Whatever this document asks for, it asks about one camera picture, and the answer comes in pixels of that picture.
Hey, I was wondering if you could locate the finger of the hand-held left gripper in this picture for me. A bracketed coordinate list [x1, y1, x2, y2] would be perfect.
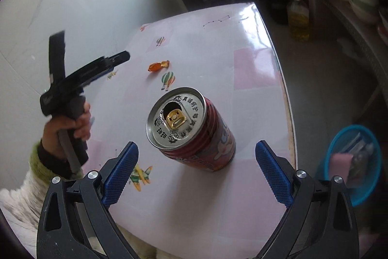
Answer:
[48, 30, 67, 87]
[64, 50, 131, 87]

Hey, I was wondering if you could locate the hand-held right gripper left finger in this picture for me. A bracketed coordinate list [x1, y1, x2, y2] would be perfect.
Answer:
[36, 141, 140, 259]

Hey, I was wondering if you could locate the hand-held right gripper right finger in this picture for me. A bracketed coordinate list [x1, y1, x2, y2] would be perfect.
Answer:
[255, 140, 360, 259]

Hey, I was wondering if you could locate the pink sponge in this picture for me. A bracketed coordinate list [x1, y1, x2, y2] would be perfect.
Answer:
[329, 153, 354, 184]

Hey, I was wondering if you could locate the red drink can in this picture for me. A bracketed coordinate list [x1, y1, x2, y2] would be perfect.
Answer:
[146, 87, 237, 172]

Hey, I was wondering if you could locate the blue white toothpaste box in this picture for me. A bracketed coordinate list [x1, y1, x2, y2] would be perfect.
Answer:
[339, 132, 363, 154]

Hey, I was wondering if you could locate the blue plastic basket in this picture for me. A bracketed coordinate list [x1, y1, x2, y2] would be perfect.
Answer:
[315, 125, 382, 207]

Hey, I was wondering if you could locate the person's left forearm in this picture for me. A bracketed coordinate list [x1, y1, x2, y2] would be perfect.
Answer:
[0, 141, 84, 218]

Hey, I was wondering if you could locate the person's left hand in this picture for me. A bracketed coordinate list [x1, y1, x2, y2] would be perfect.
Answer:
[42, 102, 92, 160]

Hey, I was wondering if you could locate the orange candy wrapper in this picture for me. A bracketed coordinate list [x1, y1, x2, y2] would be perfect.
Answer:
[147, 59, 170, 73]

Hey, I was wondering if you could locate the white crumpled plastic bag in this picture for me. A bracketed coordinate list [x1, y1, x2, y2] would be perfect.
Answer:
[336, 37, 361, 58]

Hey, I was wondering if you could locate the cooking oil bottle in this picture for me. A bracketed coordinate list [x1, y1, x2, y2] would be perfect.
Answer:
[286, 0, 311, 42]

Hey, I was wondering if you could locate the black bucket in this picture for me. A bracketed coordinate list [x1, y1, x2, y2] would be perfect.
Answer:
[264, 0, 288, 24]

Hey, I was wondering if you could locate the stack of white bowls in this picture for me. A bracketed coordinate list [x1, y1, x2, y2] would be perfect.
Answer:
[350, 0, 381, 24]

